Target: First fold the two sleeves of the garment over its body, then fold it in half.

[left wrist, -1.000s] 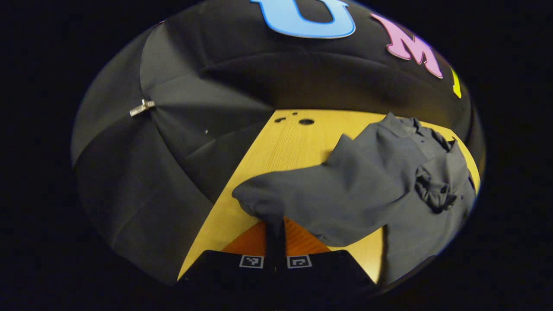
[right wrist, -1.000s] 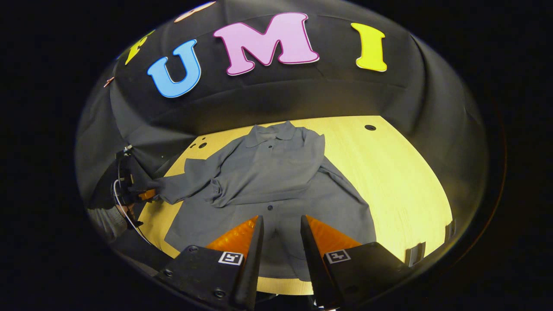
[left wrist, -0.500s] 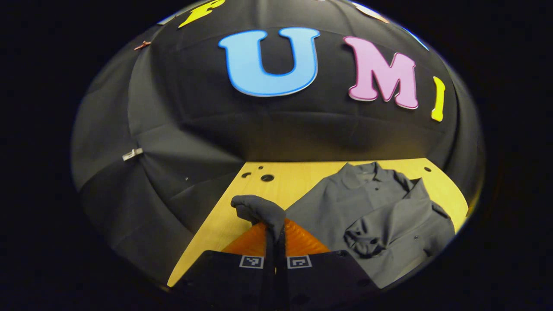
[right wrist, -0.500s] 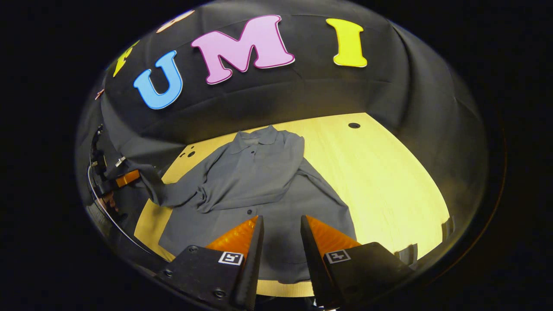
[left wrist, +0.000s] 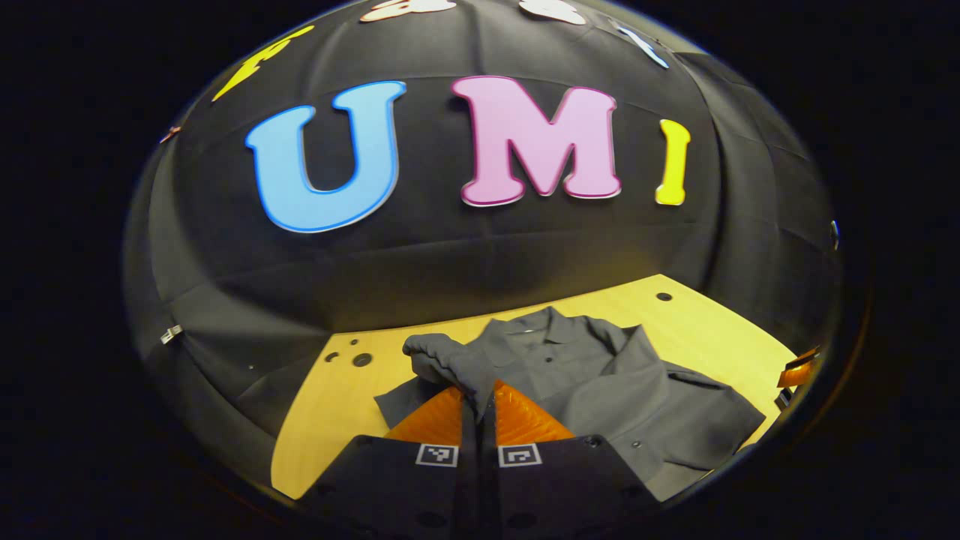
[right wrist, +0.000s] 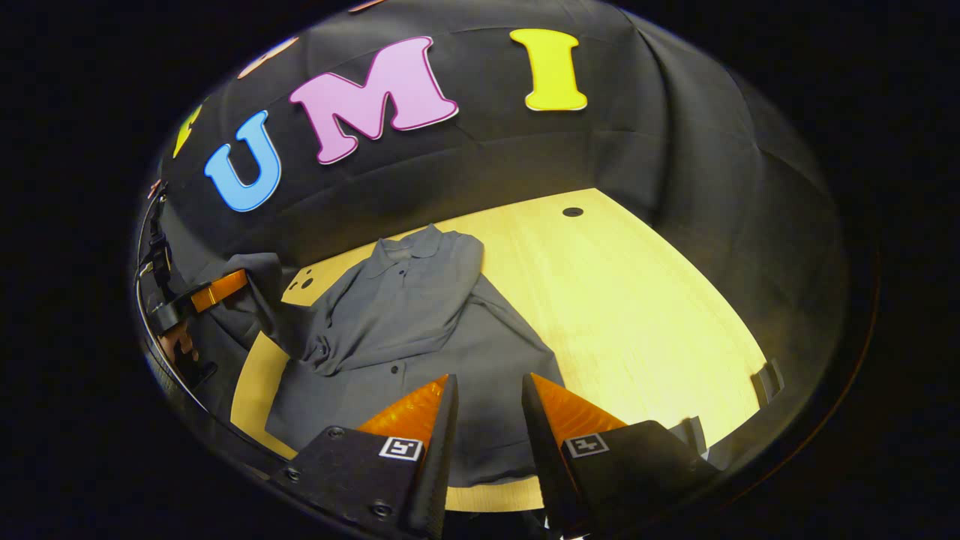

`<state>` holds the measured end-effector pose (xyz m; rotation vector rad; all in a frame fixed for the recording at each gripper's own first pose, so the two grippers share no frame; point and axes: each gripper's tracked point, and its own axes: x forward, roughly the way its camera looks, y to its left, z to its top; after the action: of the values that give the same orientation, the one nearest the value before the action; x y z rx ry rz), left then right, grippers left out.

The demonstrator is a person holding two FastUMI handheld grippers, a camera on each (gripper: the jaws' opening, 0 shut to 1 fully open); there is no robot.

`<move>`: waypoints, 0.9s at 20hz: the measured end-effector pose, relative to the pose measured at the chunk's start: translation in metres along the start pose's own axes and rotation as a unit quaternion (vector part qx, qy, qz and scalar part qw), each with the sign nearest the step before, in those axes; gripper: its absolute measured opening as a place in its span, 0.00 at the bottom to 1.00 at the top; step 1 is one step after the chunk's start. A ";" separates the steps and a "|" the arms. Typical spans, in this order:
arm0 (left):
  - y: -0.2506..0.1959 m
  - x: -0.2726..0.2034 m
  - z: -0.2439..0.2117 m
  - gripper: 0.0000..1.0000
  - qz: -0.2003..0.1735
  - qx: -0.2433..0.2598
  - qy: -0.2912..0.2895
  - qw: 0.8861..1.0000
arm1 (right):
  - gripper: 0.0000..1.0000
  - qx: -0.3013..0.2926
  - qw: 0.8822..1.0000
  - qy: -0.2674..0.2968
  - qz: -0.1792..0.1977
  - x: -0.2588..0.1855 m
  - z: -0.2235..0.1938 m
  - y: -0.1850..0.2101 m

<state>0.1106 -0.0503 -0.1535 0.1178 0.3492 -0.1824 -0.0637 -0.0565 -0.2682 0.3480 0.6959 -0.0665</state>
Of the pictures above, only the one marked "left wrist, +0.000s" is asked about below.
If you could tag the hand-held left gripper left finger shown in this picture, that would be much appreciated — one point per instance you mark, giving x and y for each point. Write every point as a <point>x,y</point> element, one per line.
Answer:
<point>469,480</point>

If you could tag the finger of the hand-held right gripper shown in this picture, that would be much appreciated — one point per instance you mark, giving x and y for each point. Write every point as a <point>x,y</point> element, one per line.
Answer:
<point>796,371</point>

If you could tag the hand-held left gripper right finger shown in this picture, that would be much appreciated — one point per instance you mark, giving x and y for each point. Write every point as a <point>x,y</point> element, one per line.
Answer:
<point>489,480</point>

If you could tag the grey button-up shirt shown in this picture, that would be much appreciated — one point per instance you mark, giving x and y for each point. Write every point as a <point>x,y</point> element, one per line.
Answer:
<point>600,390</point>

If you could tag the black backdrop cloth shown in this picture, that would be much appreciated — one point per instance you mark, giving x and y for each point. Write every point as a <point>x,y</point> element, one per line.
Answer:
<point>450,255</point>

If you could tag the white clip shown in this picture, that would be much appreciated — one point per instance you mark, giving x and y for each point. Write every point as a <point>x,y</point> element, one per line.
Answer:
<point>171,334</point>

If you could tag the copper-coloured clip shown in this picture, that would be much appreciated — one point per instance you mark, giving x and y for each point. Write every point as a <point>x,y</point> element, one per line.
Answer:
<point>171,134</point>

